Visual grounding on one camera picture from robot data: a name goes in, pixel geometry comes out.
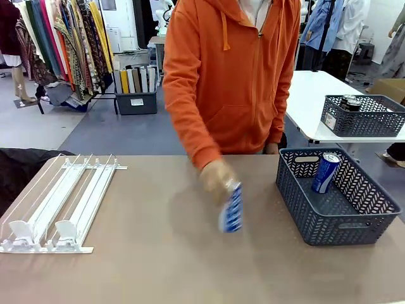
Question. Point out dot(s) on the person's right hand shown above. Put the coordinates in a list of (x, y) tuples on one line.
[(216, 179)]

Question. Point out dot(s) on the person's left hand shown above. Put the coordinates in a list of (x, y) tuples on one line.
[(272, 149)]

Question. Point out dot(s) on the blue Pocari Sweat can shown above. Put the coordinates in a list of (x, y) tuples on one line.
[(232, 212), (326, 174)]

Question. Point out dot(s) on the dark cans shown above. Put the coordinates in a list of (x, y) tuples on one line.
[(347, 98)]

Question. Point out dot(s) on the black green soda can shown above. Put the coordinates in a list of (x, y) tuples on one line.
[(353, 104)]

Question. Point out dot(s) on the grey plastic lattice basket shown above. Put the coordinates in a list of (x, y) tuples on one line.
[(364, 123), (332, 221)]

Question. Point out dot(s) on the person's left forearm orange sleeve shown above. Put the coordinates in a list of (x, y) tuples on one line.
[(278, 120)]

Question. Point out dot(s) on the person's right forearm orange sleeve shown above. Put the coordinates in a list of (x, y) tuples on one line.
[(196, 139)]

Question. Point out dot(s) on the white side table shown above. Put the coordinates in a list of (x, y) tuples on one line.
[(310, 95)]

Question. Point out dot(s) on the person in orange hoodie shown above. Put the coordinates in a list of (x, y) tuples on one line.
[(228, 79)]

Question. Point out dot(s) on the grey plastic storage bin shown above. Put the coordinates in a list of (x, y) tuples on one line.
[(136, 104)]

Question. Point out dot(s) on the white fabric roll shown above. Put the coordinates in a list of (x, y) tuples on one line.
[(130, 81), (151, 79)]

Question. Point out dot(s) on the light grey fabric roll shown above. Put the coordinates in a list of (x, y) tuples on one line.
[(144, 79)]

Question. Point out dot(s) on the background person's legs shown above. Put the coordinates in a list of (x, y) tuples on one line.
[(395, 152)]

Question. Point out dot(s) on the brown fabric roll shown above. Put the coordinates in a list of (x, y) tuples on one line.
[(136, 80)]

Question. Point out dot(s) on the mannequin in blue shirt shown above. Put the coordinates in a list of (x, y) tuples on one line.
[(318, 28)]

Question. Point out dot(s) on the black stand pole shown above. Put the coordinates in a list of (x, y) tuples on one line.
[(326, 28)]

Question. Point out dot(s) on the brown cardboard box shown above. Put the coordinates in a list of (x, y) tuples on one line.
[(390, 88)]

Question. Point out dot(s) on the yellow fabric roll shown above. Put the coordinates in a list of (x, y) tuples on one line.
[(124, 81)]

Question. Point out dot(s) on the black plastic stool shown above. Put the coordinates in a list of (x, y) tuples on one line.
[(367, 50)]

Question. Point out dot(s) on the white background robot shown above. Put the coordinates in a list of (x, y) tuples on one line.
[(304, 12)]

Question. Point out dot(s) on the grey background desk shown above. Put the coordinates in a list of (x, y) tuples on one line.
[(156, 50)]

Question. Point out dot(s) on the mannequin in white shirt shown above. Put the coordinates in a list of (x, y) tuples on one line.
[(351, 25)]

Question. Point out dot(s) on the patterned folded fabric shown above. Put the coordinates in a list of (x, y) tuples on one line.
[(78, 101)]

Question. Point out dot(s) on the mannequin in grey dress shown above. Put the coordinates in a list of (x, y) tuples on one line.
[(397, 50)]

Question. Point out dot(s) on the white floor appliance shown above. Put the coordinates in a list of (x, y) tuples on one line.
[(114, 39)]

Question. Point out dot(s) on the black hanging curtain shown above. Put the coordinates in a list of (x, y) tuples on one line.
[(142, 22)]

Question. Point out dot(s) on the grey cloth pile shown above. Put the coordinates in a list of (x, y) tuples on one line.
[(60, 94)]

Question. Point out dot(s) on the yellow hanging garment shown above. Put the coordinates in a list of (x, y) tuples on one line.
[(101, 35)]

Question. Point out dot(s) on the dark floral hanging garment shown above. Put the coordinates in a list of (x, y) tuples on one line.
[(88, 41)]

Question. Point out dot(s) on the orange hanging garment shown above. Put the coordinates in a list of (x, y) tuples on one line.
[(64, 60)]

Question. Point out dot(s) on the black fabric heap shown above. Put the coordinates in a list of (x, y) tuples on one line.
[(19, 171)]

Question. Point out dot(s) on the beige patterned hanging garment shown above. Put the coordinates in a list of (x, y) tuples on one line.
[(64, 41)]

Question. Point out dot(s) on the brown patterned dress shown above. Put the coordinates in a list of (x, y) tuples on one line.
[(34, 66)]

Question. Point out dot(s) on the beige mannequin legs with stand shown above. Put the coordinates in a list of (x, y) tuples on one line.
[(19, 82)]

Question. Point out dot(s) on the teal hanging garment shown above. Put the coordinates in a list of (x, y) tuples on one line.
[(42, 38)]

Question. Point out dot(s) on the pink hanging garment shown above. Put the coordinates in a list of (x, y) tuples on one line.
[(47, 25)]

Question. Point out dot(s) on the dark green hanging garment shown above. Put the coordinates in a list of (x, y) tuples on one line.
[(33, 28)]

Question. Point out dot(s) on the white skirt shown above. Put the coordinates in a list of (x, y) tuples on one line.
[(9, 60)]

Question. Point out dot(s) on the cream hanging garment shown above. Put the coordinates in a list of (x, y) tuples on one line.
[(27, 19)]

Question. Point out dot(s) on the maroon hanging garment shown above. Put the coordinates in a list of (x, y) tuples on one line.
[(8, 31)]

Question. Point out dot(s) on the black clothes rack frame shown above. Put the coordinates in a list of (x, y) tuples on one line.
[(107, 98)]

